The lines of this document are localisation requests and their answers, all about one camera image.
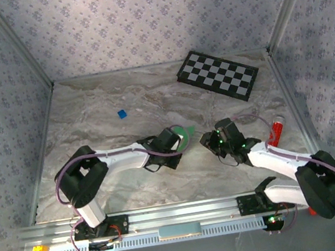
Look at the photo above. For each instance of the green paper sheet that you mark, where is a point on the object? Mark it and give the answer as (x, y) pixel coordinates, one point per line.
(191, 129)

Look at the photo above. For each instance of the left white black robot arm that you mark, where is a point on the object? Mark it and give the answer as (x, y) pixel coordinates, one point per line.
(81, 182)

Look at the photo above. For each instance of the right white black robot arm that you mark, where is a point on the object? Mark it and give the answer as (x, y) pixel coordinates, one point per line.
(322, 190)

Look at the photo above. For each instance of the red glitter tube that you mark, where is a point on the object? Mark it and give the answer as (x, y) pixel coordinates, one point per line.
(276, 132)

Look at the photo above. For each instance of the small blue cube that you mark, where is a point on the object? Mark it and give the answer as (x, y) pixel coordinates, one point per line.
(122, 114)

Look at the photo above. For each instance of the black white chessboard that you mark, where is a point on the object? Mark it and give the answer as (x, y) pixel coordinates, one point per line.
(218, 75)

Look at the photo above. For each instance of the right black controller board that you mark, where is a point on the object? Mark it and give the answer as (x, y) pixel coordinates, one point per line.
(273, 223)

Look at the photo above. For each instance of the black controller board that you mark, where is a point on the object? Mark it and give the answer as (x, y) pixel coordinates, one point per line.
(273, 223)
(99, 248)

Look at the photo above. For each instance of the red toy brick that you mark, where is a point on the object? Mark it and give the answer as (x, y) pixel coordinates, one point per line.
(312, 212)

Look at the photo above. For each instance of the left black controller board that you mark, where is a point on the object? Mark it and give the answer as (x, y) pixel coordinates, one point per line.
(99, 248)

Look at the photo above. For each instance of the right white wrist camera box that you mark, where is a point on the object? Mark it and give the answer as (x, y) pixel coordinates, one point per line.
(226, 135)

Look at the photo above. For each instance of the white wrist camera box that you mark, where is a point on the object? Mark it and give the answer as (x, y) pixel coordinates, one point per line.
(226, 135)
(180, 140)

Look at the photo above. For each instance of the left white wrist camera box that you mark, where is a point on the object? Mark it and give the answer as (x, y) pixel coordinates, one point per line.
(180, 140)

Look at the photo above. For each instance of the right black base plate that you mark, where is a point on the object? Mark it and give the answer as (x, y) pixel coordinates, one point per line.
(245, 205)

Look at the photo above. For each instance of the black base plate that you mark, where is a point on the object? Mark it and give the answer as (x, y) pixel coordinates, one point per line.
(245, 205)
(122, 225)

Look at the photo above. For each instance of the wide aluminium mounting rail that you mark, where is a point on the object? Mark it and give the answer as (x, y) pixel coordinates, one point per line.
(183, 213)

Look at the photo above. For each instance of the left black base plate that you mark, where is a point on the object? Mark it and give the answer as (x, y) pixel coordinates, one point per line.
(122, 225)

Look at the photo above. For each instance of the aluminium frame post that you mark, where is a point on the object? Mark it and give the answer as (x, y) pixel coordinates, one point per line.
(289, 3)

